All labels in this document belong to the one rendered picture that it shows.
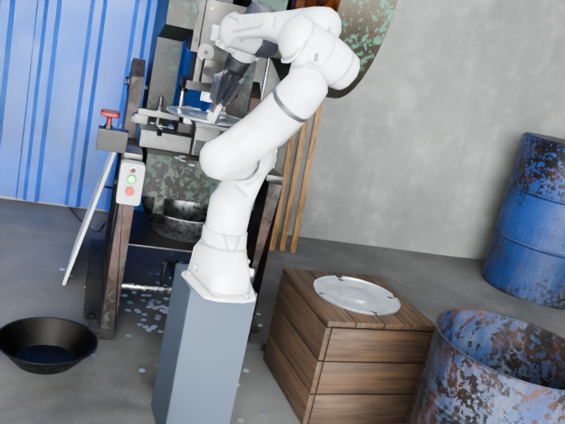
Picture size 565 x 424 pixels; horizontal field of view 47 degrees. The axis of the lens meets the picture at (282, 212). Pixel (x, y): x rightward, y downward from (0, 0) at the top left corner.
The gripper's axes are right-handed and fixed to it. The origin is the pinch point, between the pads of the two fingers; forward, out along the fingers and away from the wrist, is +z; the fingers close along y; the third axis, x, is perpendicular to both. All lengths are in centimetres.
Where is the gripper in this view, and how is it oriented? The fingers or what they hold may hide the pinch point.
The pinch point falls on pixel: (213, 112)
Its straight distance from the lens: 214.8
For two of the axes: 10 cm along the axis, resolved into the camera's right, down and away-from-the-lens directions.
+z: -4.4, 7.6, 4.8
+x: -5.6, -6.5, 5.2
